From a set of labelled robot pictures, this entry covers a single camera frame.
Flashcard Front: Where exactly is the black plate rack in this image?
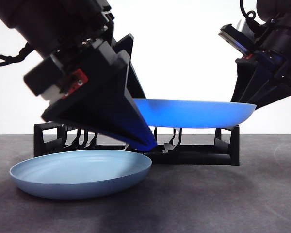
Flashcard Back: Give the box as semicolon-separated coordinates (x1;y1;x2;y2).
33;122;241;166

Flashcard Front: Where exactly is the blue round plate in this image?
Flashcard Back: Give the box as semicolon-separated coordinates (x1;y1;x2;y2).
9;149;153;200

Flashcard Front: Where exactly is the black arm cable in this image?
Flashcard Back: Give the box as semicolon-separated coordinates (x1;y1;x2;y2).
0;42;40;68
239;0;266;25

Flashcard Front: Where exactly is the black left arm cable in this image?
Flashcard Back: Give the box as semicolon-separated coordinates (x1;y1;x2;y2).
0;42;40;68

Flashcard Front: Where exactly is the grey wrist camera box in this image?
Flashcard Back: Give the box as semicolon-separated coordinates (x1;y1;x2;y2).
218;20;258;58
23;56;66;101

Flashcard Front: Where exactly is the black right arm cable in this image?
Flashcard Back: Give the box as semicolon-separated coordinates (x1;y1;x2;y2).
239;0;266;25

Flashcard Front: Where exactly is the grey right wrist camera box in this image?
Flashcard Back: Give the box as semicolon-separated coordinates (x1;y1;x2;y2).
218;20;258;58

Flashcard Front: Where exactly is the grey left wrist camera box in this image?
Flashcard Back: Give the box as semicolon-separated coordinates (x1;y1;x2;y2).
23;56;66;101

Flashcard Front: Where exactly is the green round plate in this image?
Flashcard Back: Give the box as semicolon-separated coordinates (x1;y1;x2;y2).
132;98;258;130

